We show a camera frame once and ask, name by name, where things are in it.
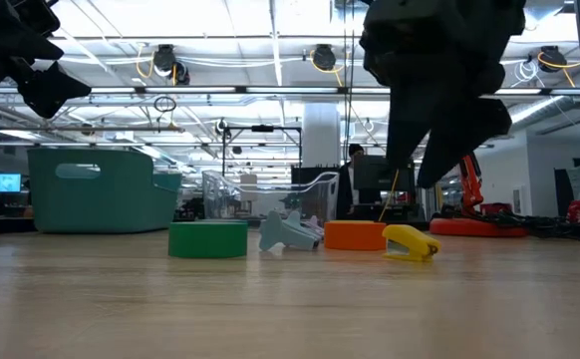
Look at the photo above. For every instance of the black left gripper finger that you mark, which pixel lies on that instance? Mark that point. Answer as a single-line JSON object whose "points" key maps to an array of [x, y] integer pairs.
{"points": [[51, 92], [11, 50]]}

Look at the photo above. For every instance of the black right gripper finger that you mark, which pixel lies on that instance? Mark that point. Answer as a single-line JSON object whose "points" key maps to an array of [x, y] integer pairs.
{"points": [[404, 129], [464, 129]]}

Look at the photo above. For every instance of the yellow mini stapler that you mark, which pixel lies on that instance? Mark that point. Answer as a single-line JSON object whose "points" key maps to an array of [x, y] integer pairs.
{"points": [[412, 239]]}

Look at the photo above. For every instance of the orange tape roll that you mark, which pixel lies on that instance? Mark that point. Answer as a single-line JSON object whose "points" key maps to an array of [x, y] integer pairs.
{"points": [[355, 235]]}

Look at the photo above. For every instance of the silver binder clip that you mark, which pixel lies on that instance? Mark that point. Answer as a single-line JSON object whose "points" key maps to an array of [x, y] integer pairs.
{"points": [[316, 224], [285, 237]]}

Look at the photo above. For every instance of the green tape roll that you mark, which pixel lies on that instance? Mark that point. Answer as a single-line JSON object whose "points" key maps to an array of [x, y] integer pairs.
{"points": [[207, 239]]}

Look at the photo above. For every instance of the dark background monitor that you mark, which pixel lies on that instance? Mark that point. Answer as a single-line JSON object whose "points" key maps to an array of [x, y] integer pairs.
{"points": [[370, 174]]}

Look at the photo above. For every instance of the red box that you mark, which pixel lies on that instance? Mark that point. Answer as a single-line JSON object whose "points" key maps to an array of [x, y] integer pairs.
{"points": [[494, 208]]}

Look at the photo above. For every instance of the person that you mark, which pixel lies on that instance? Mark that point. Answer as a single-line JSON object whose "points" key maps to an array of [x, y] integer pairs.
{"points": [[345, 189]]}

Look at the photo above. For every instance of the red desk lamp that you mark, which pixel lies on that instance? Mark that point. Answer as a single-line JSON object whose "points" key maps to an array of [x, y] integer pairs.
{"points": [[469, 228]]}

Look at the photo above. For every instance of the small lit background monitor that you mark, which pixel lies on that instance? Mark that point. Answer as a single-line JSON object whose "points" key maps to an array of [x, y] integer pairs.
{"points": [[2, 182]]}

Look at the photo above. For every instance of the teal plastic bin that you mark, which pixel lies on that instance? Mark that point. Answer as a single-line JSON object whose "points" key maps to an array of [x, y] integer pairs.
{"points": [[100, 204]]}

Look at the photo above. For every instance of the clear plastic bin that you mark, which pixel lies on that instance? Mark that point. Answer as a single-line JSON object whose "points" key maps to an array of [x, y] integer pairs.
{"points": [[250, 199]]}

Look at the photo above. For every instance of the black metal gantry frame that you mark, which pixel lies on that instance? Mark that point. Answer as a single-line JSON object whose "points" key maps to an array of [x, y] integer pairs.
{"points": [[262, 128]]}

